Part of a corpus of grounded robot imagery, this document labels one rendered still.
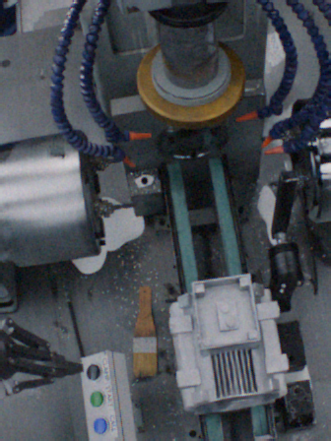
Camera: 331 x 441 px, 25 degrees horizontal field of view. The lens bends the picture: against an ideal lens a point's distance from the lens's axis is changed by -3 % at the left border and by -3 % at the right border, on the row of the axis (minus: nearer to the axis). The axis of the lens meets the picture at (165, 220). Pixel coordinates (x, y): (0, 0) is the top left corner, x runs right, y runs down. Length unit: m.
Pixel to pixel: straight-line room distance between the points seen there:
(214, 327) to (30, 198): 0.40
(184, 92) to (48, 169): 0.32
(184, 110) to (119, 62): 0.33
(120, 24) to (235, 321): 0.58
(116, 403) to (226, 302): 0.26
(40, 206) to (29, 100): 0.59
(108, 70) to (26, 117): 0.43
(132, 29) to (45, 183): 0.33
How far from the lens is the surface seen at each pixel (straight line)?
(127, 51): 1.49
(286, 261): 1.42
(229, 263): 1.54
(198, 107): 1.22
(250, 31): 1.48
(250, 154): 1.66
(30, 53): 2.01
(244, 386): 1.30
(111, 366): 1.33
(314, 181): 1.43
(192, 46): 1.11
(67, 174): 1.38
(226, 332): 1.30
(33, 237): 1.40
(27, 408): 1.63
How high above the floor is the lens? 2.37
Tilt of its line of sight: 66 degrees down
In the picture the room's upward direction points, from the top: 9 degrees counter-clockwise
